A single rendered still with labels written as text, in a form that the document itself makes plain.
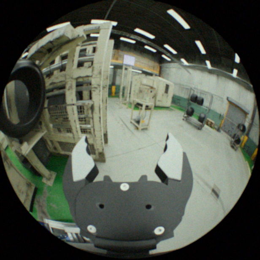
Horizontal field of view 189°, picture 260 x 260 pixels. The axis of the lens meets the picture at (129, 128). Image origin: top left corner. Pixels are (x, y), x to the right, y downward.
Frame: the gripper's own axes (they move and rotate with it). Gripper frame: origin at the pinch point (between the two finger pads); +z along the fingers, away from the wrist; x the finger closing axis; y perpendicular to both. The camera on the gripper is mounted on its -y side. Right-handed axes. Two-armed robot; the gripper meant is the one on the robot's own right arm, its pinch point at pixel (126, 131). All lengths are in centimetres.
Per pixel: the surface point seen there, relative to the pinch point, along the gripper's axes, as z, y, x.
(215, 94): 497, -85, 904
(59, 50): 46, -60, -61
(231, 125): 227, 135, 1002
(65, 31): 34, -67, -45
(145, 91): 413, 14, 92
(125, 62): 387, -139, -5
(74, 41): 49, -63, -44
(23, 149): -3, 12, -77
